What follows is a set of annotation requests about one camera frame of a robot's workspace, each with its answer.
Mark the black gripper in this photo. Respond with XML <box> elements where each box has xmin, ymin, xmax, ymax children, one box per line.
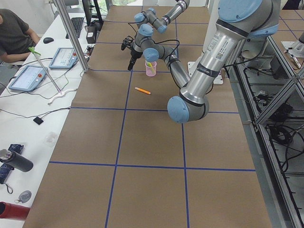
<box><xmin>127</xmin><ymin>44</ymin><xmax>143</xmax><ymax>71</ymax></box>

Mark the orange marker pen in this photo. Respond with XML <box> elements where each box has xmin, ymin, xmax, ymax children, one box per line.
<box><xmin>134</xmin><ymin>87</ymin><xmax>151</xmax><ymax>95</ymax></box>

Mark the black keyboard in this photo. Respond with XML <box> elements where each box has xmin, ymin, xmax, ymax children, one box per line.
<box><xmin>71</xmin><ymin>17</ymin><xmax>84</xmax><ymax>38</ymax></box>

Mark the far teach pendant tablet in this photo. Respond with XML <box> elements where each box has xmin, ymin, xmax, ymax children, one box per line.
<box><xmin>49</xmin><ymin>47</ymin><xmax>78</xmax><ymax>70</ymax></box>

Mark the teach pendant tablet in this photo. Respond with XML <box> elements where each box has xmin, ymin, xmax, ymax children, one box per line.
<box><xmin>8</xmin><ymin>65</ymin><xmax>48</xmax><ymax>92</ymax></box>
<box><xmin>49</xmin><ymin>47</ymin><xmax>78</xmax><ymax>70</ymax></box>

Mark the black computer mouse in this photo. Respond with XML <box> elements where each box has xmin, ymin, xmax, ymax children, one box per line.
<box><xmin>43</xmin><ymin>37</ymin><xmax>54</xmax><ymax>44</ymax></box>

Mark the metal reacher tool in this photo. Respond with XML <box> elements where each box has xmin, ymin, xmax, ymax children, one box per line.
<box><xmin>29</xmin><ymin>47</ymin><xmax>77</xmax><ymax>105</ymax></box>

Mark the near teach pendant tablet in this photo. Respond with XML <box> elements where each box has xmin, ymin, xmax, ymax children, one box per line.
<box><xmin>8</xmin><ymin>65</ymin><xmax>48</xmax><ymax>92</ymax></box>

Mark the small black adapter box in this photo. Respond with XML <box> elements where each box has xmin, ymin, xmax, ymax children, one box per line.
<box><xmin>33</xmin><ymin>116</ymin><xmax>44</xmax><ymax>125</ymax></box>

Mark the seated person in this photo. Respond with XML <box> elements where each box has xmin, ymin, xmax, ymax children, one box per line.
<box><xmin>0</xmin><ymin>9</ymin><xmax>40</xmax><ymax>63</ymax></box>

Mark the black water bottle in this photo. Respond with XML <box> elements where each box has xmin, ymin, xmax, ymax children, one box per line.
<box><xmin>0</xmin><ymin>149</ymin><xmax>33</xmax><ymax>172</ymax></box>

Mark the blue folded umbrella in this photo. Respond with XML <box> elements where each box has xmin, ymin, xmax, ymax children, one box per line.
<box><xmin>0</xmin><ymin>143</ymin><xmax>25</xmax><ymax>185</ymax></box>

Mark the red water bottle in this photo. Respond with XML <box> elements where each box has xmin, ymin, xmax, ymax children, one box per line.
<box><xmin>0</xmin><ymin>202</ymin><xmax>30</xmax><ymax>221</ymax></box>

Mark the aluminium frame post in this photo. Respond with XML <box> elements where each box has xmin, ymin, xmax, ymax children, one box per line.
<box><xmin>54</xmin><ymin>0</ymin><xmax>89</xmax><ymax>73</ymax></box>

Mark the aluminium frame rack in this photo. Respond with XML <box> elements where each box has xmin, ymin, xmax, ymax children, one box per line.
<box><xmin>234</xmin><ymin>9</ymin><xmax>304</xmax><ymax>228</ymax></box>

